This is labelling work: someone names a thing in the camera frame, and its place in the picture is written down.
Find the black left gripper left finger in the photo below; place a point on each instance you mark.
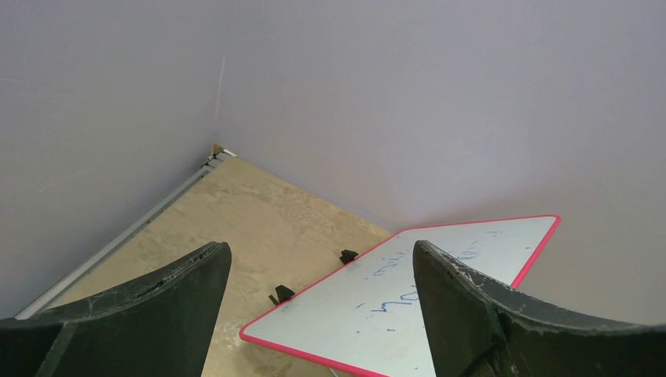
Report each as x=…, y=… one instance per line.
x=159, y=324

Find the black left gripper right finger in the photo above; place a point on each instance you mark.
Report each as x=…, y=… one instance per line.
x=478, y=326

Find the pink framed whiteboard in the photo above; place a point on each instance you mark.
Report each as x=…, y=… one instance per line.
x=365, y=319

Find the black wire whiteboard stand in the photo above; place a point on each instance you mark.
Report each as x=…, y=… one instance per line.
x=284, y=294

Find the aluminium table edge rail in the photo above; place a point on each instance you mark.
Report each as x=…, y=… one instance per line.
x=214, y=161

